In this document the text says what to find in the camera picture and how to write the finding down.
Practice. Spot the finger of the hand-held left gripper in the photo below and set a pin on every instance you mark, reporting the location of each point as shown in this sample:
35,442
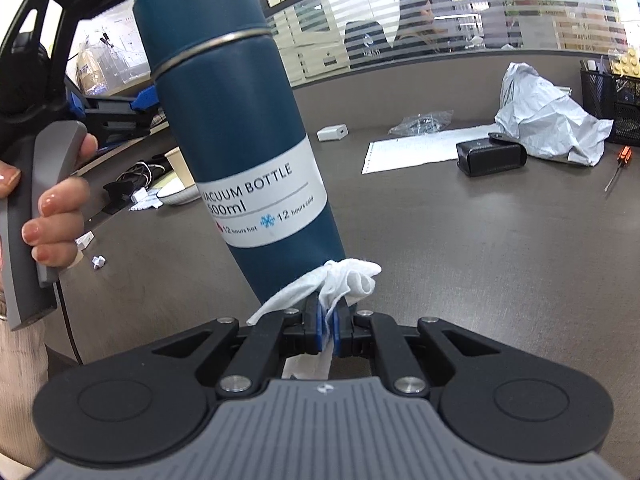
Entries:
145,99

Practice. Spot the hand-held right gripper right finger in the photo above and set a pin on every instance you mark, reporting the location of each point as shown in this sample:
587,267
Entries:
340,332

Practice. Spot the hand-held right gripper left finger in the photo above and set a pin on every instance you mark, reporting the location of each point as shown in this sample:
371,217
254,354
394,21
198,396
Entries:
312,330

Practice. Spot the white cleaning cloth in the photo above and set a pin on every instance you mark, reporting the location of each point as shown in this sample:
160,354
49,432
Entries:
350,280

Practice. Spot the blue vacuum bottle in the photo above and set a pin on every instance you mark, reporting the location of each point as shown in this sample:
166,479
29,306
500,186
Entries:
225,110

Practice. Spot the person's left hand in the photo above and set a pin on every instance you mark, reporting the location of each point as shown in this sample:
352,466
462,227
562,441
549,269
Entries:
62,200

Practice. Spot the clear bag with bread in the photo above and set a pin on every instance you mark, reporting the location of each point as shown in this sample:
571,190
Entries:
100,62

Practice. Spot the paper cup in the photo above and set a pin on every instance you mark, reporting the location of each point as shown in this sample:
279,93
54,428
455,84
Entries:
180,167

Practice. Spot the small white paper scrap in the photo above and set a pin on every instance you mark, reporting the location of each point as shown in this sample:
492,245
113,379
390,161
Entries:
98,261
85,241

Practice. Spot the white bowl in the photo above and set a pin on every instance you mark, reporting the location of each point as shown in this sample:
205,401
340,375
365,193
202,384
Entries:
177,196

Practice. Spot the white charger adapter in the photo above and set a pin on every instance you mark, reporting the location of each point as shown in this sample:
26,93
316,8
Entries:
331,133

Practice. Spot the white paper sheet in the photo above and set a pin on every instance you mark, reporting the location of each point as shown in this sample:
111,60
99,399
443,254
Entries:
410,152

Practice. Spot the small clear plastic bag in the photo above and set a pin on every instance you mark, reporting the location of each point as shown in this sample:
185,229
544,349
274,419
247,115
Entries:
422,122

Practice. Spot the black office chair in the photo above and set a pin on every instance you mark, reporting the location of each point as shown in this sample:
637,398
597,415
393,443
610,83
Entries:
366,42

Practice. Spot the person's beige clothing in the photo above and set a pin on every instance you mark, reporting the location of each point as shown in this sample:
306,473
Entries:
20,385

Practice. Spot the black leather case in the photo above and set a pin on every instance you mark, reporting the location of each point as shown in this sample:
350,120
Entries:
492,156

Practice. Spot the crumpled white plastic bag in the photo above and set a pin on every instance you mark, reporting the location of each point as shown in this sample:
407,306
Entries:
545,120

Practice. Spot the striped glass desk partition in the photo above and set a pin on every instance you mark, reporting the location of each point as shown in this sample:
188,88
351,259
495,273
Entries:
450,15

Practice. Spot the black mesh pen holder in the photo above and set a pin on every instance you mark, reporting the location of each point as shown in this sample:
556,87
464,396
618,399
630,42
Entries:
612,105

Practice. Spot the yellow toy brick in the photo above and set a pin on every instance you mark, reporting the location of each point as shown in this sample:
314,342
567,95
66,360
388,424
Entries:
627,64

